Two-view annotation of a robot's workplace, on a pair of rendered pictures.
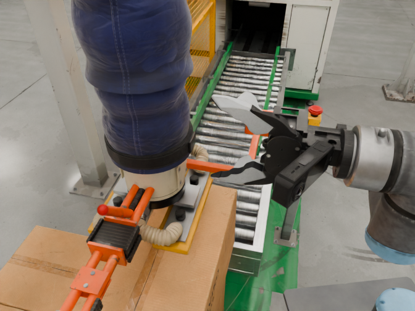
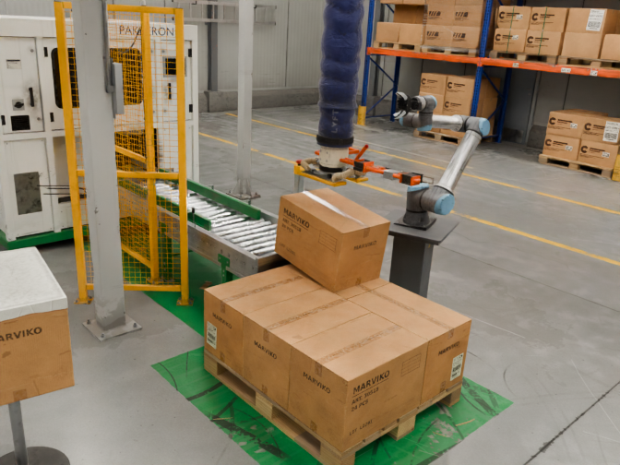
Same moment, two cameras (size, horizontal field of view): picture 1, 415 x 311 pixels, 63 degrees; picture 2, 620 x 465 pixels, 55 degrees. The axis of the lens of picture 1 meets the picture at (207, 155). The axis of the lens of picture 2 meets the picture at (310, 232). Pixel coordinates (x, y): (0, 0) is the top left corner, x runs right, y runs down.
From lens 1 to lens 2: 3.41 m
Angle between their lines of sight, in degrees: 52
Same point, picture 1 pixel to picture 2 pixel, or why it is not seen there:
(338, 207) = not seen: hidden behind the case
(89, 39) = (347, 91)
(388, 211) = (424, 115)
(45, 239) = (224, 289)
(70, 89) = (115, 205)
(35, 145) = not seen: outside the picture
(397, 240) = (428, 122)
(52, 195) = (87, 351)
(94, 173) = (121, 305)
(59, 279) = (267, 291)
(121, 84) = (351, 105)
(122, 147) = (345, 135)
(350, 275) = not seen: hidden behind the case
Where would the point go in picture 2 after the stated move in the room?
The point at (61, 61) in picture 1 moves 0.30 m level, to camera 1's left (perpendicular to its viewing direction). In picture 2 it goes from (113, 176) to (71, 185)
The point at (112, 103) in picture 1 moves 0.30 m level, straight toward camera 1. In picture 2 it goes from (346, 114) to (398, 120)
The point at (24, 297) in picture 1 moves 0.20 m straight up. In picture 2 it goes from (265, 302) to (266, 269)
